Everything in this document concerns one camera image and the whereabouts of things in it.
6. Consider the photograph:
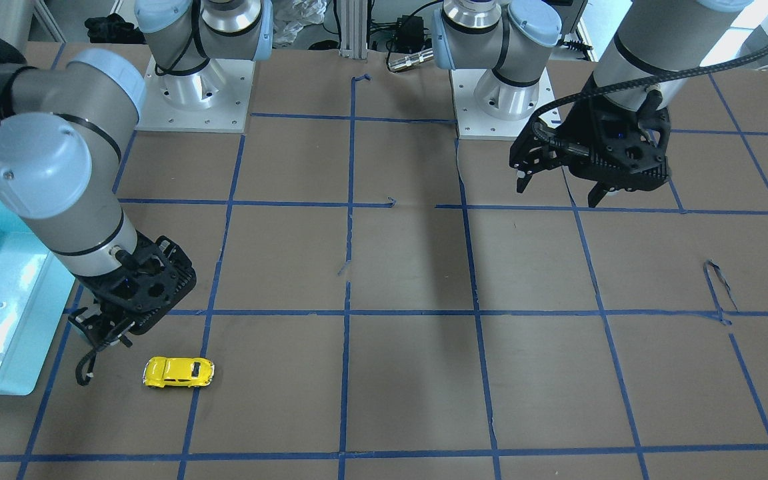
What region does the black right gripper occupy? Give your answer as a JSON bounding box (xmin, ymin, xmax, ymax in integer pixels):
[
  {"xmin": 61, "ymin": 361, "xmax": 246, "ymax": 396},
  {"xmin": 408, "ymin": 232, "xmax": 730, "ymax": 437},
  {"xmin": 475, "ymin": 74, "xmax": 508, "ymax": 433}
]
[{"xmin": 68, "ymin": 235, "xmax": 196, "ymax": 387}]

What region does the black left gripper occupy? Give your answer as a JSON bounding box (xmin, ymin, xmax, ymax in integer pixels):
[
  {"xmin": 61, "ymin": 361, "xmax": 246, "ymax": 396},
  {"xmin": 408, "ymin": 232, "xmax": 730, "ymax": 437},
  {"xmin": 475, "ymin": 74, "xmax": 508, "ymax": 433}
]
[{"xmin": 509, "ymin": 90, "xmax": 671, "ymax": 209}]

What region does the yellow beetle toy car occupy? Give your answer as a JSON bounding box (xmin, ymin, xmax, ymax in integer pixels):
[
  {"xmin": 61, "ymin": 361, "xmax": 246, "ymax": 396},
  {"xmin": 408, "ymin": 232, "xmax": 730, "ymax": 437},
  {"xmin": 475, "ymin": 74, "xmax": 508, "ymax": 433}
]
[{"xmin": 141, "ymin": 356, "xmax": 215, "ymax": 388}]

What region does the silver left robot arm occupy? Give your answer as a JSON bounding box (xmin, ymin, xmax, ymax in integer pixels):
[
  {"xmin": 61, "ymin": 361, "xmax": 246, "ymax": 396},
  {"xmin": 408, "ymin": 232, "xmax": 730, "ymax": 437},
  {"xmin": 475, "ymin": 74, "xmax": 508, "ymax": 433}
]
[{"xmin": 431, "ymin": 1, "xmax": 749, "ymax": 207}]

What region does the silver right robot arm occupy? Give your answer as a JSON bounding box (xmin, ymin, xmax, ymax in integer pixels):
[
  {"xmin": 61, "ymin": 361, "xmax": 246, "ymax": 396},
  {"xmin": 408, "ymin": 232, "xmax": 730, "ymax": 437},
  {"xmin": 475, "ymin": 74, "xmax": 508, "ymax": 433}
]
[{"xmin": 0, "ymin": 1, "xmax": 196, "ymax": 386}]

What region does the light blue plastic bin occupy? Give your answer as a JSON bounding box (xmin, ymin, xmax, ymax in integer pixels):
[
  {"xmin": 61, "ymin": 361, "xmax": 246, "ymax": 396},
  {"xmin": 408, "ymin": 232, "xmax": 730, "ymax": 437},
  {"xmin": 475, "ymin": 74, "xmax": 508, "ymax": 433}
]
[{"xmin": 0, "ymin": 202, "xmax": 75, "ymax": 395}]

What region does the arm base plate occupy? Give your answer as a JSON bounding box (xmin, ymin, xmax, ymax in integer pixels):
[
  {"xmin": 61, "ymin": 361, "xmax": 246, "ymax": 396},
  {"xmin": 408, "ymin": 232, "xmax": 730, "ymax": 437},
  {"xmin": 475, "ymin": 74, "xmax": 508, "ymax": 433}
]
[
  {"xmin": 450, "ymin": 68, "xmax": 555, "ymax": 141},
  {"xmin": 136, "ymin": 59, "xmax": 256, "ymax": 133}
]

